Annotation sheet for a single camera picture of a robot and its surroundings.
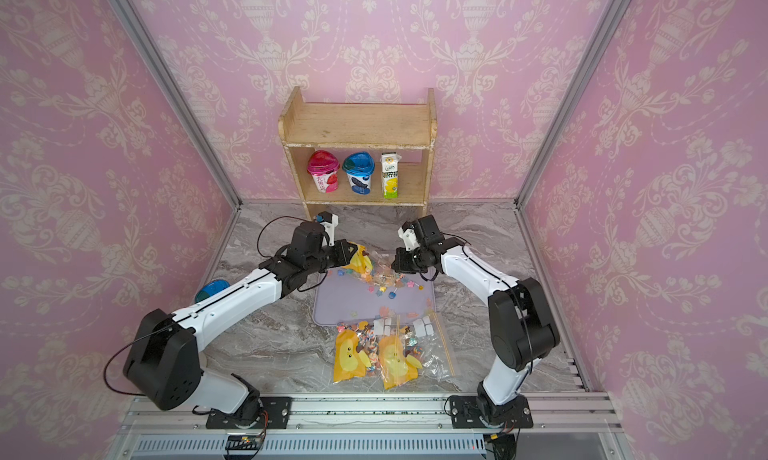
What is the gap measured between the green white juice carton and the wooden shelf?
12 mm

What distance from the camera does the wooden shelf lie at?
2.54 feet

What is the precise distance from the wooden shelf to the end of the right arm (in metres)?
0.18

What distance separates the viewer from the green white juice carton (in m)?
0.85
